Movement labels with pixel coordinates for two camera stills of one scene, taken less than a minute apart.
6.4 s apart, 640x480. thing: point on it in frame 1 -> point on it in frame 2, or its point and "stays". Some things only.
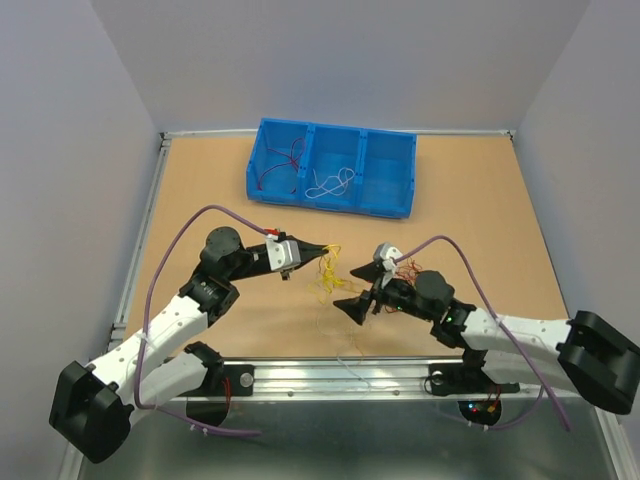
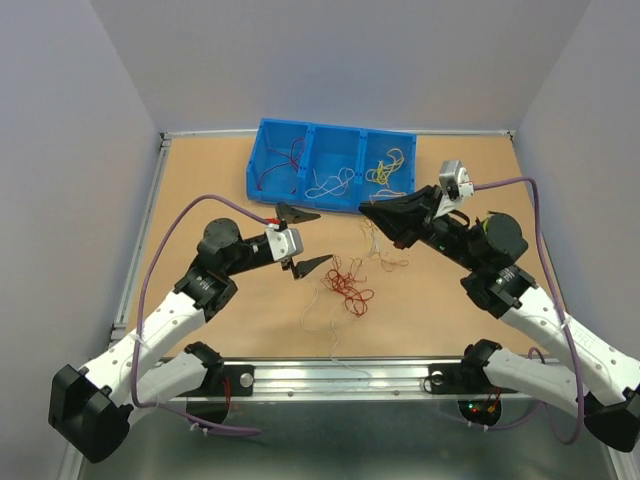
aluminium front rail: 357,378 stays
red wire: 293,160 stays
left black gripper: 308,252 -> 291,215
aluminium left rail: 119,328 stays
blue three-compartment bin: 331,166 stays
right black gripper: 357,307 -> 404,218
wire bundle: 408,270 -> 345,283
